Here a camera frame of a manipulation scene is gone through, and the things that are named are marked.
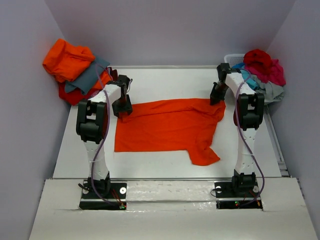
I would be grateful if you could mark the grey shirt in basket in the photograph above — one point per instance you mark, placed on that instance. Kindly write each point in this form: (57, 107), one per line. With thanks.
(272, 92)

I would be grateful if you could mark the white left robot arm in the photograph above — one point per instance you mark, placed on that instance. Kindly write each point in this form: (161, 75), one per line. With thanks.
(92, 125)

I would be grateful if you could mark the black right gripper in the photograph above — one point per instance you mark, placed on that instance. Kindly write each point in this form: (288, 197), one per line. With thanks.
(215, 97)

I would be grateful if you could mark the grey-blue folded shirt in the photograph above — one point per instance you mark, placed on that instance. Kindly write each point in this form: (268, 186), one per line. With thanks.
(87, 80)

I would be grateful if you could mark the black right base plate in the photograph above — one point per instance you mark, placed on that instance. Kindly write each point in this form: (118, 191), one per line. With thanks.
(227, 199)

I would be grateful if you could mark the teal shirt in basket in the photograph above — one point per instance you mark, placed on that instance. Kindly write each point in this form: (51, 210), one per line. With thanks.
(247, 76)

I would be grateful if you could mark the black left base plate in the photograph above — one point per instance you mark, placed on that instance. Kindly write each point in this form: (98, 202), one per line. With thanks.
(115, 200)

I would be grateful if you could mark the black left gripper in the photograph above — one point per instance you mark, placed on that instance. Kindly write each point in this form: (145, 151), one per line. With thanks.
(127, 108)

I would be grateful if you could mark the red shirt in basket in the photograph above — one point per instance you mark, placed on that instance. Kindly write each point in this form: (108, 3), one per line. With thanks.
(259, 60)

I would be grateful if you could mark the orange t shirt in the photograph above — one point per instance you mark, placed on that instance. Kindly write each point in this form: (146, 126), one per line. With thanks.
(171, 125)

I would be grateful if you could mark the orange folded shirt on pile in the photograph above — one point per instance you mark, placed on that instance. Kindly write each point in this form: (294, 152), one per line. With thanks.
(65, 62)

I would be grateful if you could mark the dark maroon folded shirt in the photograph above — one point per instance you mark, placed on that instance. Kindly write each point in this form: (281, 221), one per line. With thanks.
(113, 73)

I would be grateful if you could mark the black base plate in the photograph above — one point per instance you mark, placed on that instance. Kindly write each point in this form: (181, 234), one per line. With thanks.
(115, 200)
(227, 199)

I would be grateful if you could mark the magenta shirt in basket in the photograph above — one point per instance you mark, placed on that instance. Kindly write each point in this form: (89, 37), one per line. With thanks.
(276, 75)

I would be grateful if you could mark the white plastic laundry basket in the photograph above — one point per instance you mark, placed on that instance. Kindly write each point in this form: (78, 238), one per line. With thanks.
(234, 59)

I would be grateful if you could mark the red folded shirt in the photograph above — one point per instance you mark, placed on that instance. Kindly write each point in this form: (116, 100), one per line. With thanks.
(76, 95)

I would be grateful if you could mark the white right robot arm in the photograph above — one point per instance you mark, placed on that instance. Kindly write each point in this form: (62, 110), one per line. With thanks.
(247, 117)

